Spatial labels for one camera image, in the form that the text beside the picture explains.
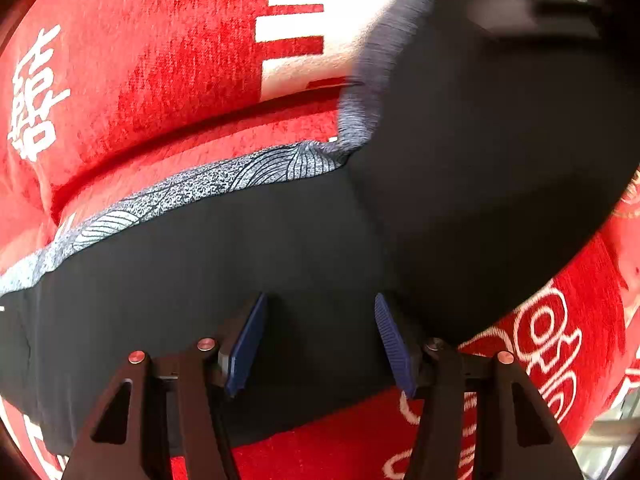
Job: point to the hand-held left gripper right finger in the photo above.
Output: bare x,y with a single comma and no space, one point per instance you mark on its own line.
395,345

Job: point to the red printed sofa cover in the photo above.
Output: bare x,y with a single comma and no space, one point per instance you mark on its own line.
150,75

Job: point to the black pants with grey waistband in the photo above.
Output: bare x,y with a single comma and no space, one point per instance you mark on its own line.
310,260

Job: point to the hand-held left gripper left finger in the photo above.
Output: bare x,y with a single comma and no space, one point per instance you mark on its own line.
246,345

